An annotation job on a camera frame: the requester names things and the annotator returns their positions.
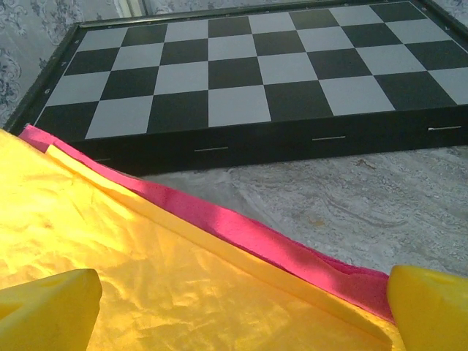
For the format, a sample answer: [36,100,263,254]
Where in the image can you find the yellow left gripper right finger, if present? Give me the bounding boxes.
[387,265,468,351]

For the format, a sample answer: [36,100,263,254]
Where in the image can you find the aluminium frame post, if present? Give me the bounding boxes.
[113,0,148,18]

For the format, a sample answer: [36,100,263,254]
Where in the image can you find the pink napkin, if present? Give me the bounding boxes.
[18,124,398,326]

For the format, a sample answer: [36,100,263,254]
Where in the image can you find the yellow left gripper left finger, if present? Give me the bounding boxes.
[0,268,103,351]

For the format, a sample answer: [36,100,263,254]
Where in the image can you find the black and grey chessboard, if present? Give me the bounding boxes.
[3,0,468,176]

